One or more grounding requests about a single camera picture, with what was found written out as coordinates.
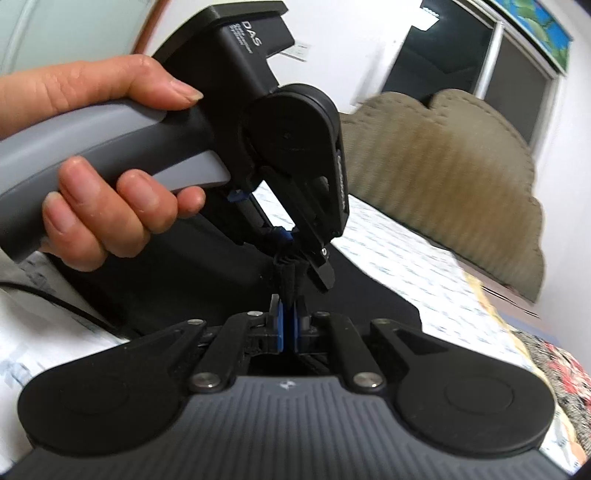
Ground yellow mattress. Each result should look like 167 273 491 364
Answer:
464 271 525 335

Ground olive quilted headboard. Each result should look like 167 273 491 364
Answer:
339 89 546 304

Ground floral blanket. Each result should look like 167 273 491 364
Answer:
510 329 591 446

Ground floral frosted glass door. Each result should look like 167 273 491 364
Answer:
0 0 160 80

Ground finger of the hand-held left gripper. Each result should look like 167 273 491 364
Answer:
261 164 348 293
225 187 298 264

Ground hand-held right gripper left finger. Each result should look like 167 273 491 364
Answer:
152 294 287 394

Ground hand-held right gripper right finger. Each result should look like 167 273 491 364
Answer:
287 295 437 394

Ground black cable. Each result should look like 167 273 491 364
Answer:
0 280 132 343

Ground window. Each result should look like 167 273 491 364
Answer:
380 0 563 155

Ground white script-printed bed sheet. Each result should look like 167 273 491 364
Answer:
0 182 575 464

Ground green blue wall poster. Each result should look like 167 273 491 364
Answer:
482 0 574 75

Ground brown wooden door frame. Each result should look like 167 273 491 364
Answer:
130 0 175 55

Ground black pants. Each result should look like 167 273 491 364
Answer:
44 210 422 365

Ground white wall socket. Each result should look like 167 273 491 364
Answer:
280 41 315 62

